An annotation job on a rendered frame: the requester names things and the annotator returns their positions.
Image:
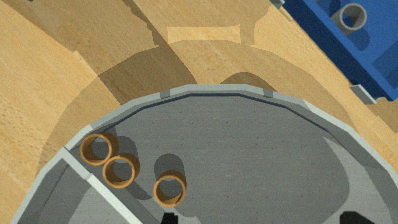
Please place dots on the grey l-shaped bar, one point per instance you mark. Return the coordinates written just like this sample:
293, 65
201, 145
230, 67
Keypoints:
358, 90

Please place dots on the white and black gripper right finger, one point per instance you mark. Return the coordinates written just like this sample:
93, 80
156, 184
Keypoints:
352, 217

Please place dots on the bronze bushing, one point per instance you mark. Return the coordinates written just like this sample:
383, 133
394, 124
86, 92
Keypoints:
108, 173
167, 201
87, 153

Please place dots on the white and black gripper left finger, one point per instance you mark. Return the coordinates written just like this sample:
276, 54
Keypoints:
169, 218

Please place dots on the blue crate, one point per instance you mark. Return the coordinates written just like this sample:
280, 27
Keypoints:
377, 41

